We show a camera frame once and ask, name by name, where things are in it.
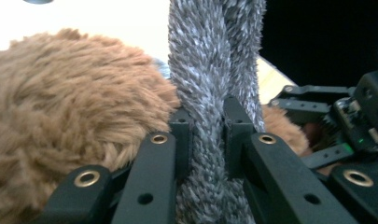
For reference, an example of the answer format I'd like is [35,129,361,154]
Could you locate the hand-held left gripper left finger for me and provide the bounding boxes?
[170,106,194,181]

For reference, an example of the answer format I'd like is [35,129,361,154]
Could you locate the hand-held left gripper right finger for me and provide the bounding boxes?
[223,94,256,179]

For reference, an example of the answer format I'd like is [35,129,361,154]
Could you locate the grey fluffy cloth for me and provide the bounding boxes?
[167,0,267,224]

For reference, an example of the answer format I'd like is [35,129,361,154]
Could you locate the brown teddy bear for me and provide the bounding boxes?
[0,27,312,224]

